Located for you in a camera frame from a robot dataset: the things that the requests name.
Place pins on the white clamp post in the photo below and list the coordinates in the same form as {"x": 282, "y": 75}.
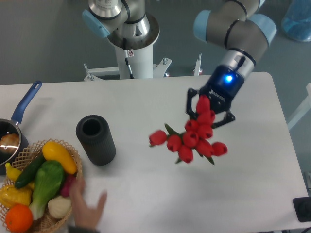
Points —
{"x": 198, "y": 70}

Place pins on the blue handled saucepan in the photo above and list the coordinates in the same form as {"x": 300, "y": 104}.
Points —
{"x": 8, "y": 126}

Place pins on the dark green cucumber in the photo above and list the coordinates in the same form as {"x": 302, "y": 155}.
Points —
{"x": 29, "y": 172}

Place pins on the yellow corn cob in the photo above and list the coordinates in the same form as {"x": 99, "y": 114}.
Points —
{"x": 11, "y": 196}

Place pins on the red tulip bouquet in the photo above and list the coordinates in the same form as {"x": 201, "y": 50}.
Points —
{"x": 198, "y": 130}

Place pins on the dark grey ribbed vase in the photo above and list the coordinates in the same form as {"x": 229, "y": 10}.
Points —
{"x": 95, "y": 136}

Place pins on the blue plastic bag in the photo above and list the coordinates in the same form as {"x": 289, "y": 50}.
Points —
{"x": 296, "y": 23}

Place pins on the brown bread roll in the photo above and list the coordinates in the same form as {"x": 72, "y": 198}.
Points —
{"x": 9, "y": 143}

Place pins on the green bok choy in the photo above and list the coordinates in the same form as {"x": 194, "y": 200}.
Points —
{"x": 48, "y": 181}

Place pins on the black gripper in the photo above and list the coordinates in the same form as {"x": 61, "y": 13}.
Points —
{"x": 221, "y": 89}

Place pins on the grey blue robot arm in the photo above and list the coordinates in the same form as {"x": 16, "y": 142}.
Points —
{"x": 237, "y": 26}

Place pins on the dark grey sleeve forearm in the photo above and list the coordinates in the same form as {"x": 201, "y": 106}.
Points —
{"x": 75, "y": 229}

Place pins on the white frame bar right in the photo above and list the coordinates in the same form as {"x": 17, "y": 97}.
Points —
{"x": 301, "y": 110}

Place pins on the yellow squash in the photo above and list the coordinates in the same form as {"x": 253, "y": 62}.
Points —
{"x": 54, "y": 151}

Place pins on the orange fruit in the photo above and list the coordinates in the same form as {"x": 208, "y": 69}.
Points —
{"x": 19, "y": 218}

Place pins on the white garlic bulb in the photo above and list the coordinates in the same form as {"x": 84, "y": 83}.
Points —
{"x": 59, "y": 207}

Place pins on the black device at edge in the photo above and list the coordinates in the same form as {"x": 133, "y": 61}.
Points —
{"x": 302, "y": 208}

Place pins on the yellow banana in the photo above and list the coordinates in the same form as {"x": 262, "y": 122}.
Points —
{"x": 13, "y": 174}

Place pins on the person's bare hand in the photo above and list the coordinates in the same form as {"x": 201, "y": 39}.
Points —
{"x": 84, "y": 216}

